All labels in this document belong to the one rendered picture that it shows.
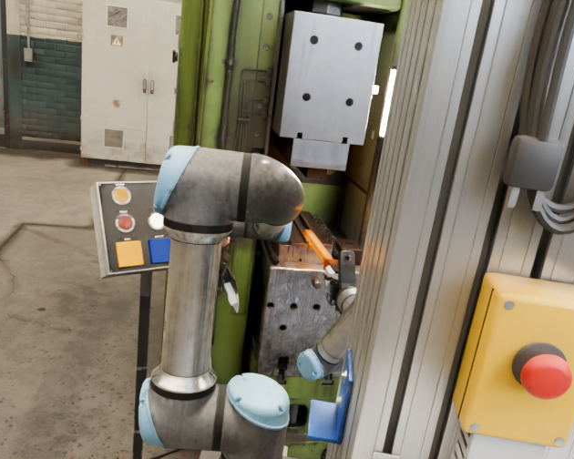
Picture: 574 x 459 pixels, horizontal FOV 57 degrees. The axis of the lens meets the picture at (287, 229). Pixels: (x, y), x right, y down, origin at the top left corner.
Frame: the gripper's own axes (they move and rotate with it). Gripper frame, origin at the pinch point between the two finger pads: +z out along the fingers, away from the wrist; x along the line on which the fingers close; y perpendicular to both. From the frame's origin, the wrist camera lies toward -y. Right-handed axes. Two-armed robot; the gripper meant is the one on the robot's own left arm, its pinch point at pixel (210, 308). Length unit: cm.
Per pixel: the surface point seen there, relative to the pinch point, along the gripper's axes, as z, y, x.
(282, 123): -48, -47, 9
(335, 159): -37, -53, 29
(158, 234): -11.6, -20.2, -22.5
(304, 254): -1, -51, 23
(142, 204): -20.1, -21.6, -28.3
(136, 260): -5.7, -11.6, -26.0
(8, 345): 94, -102, -126
